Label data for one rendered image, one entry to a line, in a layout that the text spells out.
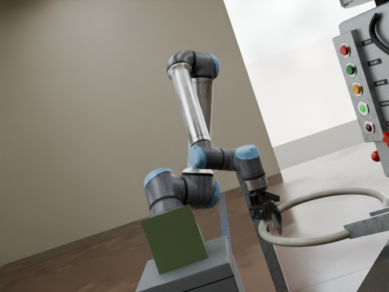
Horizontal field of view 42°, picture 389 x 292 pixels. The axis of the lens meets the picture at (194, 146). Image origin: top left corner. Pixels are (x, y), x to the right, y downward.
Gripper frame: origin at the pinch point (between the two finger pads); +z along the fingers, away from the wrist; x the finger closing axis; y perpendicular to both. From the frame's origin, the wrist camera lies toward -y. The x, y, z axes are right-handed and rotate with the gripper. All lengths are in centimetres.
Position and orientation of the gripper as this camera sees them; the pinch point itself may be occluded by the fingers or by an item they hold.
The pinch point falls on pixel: (274, 231)
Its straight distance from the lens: 210.4
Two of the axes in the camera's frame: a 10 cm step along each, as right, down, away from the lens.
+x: 7.5, -1.5, -6.4
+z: 3.0, 9.4, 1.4
